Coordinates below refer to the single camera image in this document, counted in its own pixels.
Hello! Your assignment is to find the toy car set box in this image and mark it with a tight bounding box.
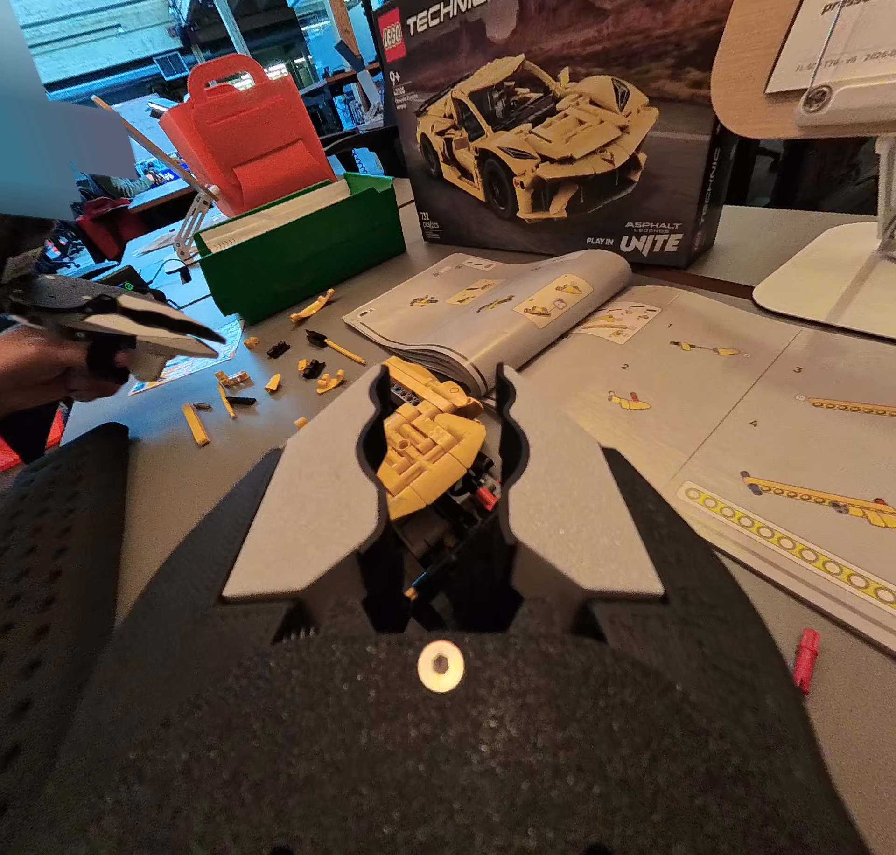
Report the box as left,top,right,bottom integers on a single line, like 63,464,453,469
373,0,744,270

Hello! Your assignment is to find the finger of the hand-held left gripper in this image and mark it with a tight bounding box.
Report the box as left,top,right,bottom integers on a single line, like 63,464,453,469
115,294,228,345
66,313,224,383

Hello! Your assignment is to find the red office chair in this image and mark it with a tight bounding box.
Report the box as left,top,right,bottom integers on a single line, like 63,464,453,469
73,197,141,261

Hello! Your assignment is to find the person's left hand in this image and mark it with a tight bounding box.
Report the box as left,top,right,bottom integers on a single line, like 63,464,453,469
0,323,137,418

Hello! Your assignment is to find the printed instruction sheet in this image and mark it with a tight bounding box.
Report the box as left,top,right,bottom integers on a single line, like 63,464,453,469
765,0,896,97

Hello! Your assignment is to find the yellow sticker sheet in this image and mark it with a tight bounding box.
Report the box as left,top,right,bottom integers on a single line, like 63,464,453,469
128,320,245,396

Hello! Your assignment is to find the white stand with wooden board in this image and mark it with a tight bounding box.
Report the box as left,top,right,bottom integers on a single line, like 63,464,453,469
710,0,896,341

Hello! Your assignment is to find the orange plastic tote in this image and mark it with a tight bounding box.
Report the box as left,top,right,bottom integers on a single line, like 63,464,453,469
160,54,338,219

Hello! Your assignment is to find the yellow curved toy piece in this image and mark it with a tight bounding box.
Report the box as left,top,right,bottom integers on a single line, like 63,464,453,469
290,289,336,325

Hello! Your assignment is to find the green plastic bin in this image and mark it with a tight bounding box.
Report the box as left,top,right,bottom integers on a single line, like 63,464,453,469
193,171,408,326

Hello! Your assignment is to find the printed white paper bag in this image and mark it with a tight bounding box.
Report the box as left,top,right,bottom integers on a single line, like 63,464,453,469
198,180,352,254

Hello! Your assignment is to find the black device with green lights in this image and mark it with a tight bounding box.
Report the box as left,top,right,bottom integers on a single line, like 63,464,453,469
98,264,151,295

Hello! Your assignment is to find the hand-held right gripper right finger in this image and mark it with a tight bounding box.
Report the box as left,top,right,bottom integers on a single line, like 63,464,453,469
493,364,666,603

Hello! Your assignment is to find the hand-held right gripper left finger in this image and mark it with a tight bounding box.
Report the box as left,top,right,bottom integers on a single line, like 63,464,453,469
223,364,393,621

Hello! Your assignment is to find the red toy pin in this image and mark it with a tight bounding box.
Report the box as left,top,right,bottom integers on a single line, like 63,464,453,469
792,628,822,695

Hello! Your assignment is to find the grey instruction booklet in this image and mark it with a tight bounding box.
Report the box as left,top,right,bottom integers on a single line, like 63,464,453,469
342,248,896,656

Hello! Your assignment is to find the partly built yellow toy car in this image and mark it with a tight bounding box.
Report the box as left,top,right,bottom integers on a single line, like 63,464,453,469
377,355,504,590

